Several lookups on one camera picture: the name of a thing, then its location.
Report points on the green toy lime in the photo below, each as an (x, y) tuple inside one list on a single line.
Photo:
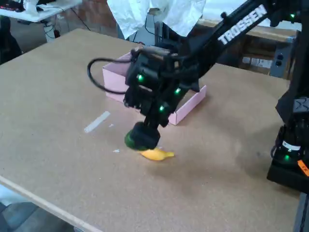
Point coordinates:
[(129, 142)]

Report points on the pink cardboard box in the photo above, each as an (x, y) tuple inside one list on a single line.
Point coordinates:
[(113, 82)]

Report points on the grey electrical outlet box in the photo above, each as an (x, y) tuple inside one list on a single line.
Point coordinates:
[(280, 58)]

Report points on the yellow toy banana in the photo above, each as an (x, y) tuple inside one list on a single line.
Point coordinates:
[(157, 154)]

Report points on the long white tape strip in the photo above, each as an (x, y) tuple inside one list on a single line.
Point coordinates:
[(96, 122)]

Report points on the white hanging cloth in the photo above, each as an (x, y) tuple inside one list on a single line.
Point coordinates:
[(130, 14)]

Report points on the wooden background bench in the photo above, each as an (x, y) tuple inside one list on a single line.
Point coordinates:
[(265, 32)]

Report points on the white background table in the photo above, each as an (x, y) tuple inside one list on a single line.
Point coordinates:
[(48, 12)]

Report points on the black chair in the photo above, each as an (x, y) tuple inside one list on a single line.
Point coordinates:
[(9, 46)]

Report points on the white crumpled cloth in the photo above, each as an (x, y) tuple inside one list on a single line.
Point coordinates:
[(31, 6)]

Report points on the black keyboard with red lights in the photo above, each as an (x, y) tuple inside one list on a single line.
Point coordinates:
[(9, 6)]

